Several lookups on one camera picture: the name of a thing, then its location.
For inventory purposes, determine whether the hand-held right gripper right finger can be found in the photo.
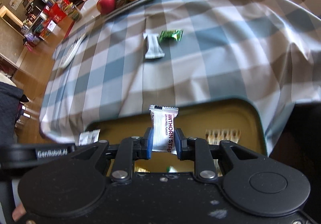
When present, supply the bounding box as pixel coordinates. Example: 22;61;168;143
175;127;266;181

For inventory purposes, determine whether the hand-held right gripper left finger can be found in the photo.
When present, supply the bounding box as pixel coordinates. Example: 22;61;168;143
66;127;154;182

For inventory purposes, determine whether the white striped snack packet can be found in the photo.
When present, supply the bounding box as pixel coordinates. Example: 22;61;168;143
149;105;179;155

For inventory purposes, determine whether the gold-lined metal tin tray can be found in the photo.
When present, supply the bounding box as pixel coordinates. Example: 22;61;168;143
86;97;267;179

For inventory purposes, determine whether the yellow and silver snack packet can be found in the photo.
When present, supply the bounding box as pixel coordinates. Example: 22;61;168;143
204;127;242;148

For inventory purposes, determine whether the olive patterned snack packet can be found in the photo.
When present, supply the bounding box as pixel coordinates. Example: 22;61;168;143
79;129;101;146

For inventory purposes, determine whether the person's left hand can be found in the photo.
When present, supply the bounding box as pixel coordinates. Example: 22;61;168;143
12;204;27;224

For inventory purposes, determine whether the dark quilted cloth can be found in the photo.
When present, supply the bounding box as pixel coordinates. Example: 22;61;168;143
0;82;24;144

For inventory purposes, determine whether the blue grey checked tablecloth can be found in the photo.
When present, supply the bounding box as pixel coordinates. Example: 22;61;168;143
39;0;321;157

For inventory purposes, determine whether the long silver white snack packet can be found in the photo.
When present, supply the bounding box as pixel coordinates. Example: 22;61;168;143
143;33;165;60

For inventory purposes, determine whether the shiny green snack packet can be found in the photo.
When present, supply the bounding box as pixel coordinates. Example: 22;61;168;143
159;29;184;43

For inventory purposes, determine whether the white remote control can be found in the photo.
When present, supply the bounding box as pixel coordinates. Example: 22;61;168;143
60;33;87;69

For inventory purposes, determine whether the red gift box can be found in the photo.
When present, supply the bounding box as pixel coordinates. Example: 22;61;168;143
48;3;67;22

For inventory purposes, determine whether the red apple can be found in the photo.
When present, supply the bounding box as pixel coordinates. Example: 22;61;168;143
97;0;116;14

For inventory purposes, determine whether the glass jar with green label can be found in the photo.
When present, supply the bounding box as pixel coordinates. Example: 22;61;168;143
64;5;83;21

